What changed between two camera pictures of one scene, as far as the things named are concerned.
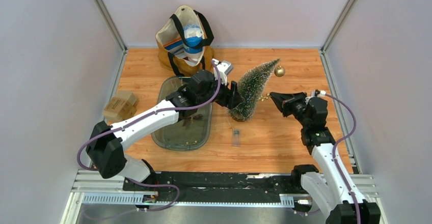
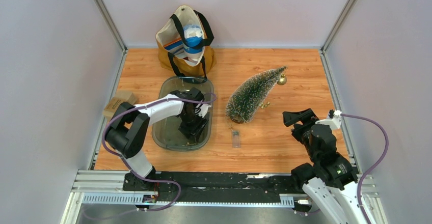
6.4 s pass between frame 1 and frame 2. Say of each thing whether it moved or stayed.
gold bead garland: moved
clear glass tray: stayed
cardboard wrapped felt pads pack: stayed
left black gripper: moved
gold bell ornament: moved
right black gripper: moved
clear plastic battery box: stayed
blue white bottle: stayed
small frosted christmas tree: moved
